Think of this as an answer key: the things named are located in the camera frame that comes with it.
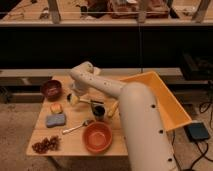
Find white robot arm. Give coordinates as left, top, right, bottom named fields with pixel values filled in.
left=70, top=62, right=179, bottom=171

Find purple bowl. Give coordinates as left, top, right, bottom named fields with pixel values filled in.
left=40, top=80, right=62, bottom=101

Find orange bowl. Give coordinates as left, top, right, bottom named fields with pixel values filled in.
left=82, top=122, right=113, bottom=154

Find dark green cup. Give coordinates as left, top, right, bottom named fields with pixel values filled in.
left=92, top=105, right=105, bottom=121

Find yellow red apple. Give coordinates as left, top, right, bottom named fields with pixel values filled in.
left=50, top=103, right=63, bottom=114

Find metal spoon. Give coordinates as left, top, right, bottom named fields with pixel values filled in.
left=62, top=119, right=94, bottom=135

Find blue sponge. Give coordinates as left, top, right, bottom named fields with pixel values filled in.
left=45, top=114, right=66, bottom=128

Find wooden table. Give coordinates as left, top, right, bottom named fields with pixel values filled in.
left=26, top=76, right=127, bottom=157

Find yellow banana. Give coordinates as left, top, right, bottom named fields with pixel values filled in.
left=107, top=101, right=119, bottom=118

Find bunch of red grapes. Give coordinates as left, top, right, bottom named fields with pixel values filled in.
left=32, top=136, right=60, bottom=154

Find yellow plastic bin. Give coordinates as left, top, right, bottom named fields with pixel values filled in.
left=120, top=71, right=192, bottom=131

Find black foot pedal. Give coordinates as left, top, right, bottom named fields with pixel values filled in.
left=184, top=122, right=210, bottom=142

